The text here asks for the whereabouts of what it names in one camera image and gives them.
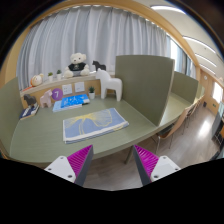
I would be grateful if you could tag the small potted plant on desk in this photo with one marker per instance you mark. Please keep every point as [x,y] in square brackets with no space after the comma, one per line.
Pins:
[91,92]

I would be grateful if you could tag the left green divider panel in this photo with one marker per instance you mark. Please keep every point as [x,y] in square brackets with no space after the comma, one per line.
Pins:
[10,109]

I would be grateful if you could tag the wooden chair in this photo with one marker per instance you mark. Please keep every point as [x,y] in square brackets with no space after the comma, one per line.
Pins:
[169,131]
[191,112]

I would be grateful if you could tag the small black horse figure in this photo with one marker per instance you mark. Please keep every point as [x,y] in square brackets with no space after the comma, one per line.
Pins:
[98,65]

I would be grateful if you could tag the far green divider panel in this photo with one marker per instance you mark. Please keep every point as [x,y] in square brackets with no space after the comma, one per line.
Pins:
[184,86]

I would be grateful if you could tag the grey white curtain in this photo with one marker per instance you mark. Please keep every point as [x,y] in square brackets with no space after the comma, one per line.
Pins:
[100,33]

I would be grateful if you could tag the dark brown horse figure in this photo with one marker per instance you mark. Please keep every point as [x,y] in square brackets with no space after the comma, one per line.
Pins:
[31,100]

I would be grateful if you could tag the white wall socket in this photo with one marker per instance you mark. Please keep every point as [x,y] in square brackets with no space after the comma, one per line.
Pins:
[67,89]
[79,87]

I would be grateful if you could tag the orange white plush toy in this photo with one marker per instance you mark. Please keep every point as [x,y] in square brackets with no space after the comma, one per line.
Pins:
[36,80]

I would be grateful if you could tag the white wall socket right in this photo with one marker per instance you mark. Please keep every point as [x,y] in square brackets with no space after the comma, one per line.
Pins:
[79,87]

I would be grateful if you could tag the far wooden chair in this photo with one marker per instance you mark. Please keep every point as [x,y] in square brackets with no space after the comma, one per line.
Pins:
[191,112]

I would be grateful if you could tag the small potted plant left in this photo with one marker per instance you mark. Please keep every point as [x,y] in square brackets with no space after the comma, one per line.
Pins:
[50,76]

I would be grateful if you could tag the dark book with white pages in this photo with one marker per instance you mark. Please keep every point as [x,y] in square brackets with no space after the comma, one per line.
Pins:
[28,112]

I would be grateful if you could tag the green desk divider panel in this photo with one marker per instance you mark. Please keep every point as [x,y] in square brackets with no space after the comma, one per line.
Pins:
[147,82]

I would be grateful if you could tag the purple round number sign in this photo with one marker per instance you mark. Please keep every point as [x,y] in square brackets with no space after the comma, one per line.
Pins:
[57,94]

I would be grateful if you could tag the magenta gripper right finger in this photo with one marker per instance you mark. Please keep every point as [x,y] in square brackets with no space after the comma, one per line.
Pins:
[151,167]

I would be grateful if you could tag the white wooden horse figure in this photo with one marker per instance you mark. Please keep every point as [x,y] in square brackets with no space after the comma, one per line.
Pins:
[107,82]

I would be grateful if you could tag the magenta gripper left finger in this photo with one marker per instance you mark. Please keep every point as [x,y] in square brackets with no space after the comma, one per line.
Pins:
[73,168]

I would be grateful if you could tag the white teddy bear black shirt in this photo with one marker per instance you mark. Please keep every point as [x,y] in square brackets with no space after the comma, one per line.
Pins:
[78,67]

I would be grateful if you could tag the blue book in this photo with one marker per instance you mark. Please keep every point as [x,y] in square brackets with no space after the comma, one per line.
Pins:
[74,100]

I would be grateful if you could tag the small potted plant right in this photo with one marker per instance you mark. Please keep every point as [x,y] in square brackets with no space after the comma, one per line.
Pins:
[59,74]

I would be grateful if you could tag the pink small horse figure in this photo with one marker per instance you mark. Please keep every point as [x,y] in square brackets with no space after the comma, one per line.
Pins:
[45,100]

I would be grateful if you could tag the light blue booklet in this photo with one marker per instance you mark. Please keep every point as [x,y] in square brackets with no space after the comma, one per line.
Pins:
[57,107]

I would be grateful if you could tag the blue towel with yellow pattern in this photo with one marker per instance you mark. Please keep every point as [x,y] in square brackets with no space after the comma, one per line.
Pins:
[92,125]

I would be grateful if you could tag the white wall socket left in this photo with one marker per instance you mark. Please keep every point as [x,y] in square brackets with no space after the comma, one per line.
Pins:
[67,89]

